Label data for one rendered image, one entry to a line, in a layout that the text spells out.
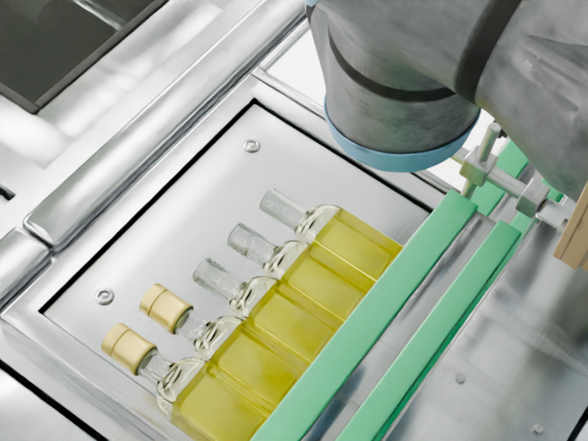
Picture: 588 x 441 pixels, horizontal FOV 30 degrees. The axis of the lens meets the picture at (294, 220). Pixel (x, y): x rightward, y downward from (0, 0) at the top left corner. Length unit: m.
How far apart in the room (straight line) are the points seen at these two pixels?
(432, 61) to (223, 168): 0.74
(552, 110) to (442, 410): 0.37
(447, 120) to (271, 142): 0.65
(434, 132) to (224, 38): 0.77
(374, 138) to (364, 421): 0.26
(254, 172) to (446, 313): 0.46
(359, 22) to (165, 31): 0.91
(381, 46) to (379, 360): 0.35
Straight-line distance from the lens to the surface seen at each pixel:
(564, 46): 0.62
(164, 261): 1.29
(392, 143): 0.79
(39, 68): 1.53
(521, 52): 0.63
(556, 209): 1.06
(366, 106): 0.75
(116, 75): 1.51
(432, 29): 0.64
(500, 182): 1.06
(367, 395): 0.94
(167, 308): 1.09
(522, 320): 0.98
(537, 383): 0.96
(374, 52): 0.69
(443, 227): 1.04
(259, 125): 1.41
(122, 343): 1.08
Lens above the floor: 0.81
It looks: 14 degrees up
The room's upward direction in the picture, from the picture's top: 57 degrees counter-clockwise
